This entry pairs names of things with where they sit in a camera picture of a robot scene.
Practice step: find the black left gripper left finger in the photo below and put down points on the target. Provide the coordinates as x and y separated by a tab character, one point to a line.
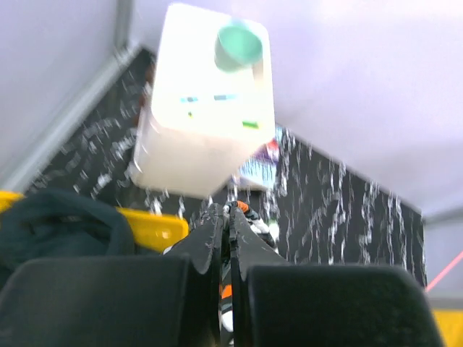
143	300

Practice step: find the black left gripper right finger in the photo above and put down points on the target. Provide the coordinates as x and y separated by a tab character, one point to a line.
277	303

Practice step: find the orange camouflage shorts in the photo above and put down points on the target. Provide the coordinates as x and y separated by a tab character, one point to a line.
266	233

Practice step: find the dark navy shorts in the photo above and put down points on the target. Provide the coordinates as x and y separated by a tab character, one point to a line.
55	223

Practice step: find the pink wire hanger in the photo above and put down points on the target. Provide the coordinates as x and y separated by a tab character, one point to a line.
444	272

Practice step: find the yellow plastic tray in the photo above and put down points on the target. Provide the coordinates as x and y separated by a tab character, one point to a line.
159	232

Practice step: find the black marble mat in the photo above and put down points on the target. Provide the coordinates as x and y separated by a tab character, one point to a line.
321	212

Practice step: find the colourful book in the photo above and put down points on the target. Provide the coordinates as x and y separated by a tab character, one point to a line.
259	172

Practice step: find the white box appliance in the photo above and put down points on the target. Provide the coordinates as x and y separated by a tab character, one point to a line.
201	123

